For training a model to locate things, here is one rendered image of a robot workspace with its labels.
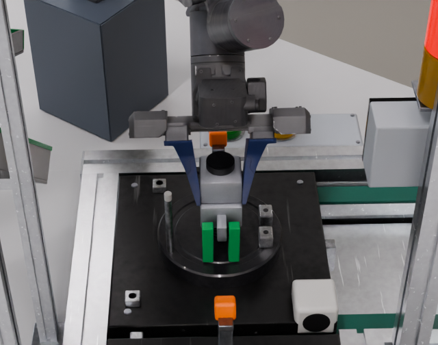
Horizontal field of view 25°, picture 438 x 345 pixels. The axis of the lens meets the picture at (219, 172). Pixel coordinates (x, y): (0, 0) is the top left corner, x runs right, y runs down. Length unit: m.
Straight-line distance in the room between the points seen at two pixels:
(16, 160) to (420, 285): 0.41
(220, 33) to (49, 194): 0.48
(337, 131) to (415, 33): 2.01
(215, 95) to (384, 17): 2.42
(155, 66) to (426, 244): 0.66
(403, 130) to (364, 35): 2.40
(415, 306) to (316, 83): 0.65
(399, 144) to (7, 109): 0.37
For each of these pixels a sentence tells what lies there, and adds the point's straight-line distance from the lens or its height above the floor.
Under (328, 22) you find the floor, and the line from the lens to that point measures 3.32.
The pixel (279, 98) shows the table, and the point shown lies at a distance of 1.53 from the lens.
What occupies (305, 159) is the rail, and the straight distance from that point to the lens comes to 1.27.
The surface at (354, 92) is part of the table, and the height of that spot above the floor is 0.86.
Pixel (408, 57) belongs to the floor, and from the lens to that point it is 3.19.
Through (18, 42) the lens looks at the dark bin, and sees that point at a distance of 1.04.
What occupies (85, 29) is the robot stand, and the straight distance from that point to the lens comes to 1.35.
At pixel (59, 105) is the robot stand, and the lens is 1.48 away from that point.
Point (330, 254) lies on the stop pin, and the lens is 1.15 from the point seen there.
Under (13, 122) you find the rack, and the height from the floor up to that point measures 1.19.
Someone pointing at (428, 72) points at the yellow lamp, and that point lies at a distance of 0.84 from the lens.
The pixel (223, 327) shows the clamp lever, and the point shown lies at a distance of 0.92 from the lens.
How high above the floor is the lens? 1.77
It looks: 41 degrees down
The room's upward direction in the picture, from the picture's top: straight up
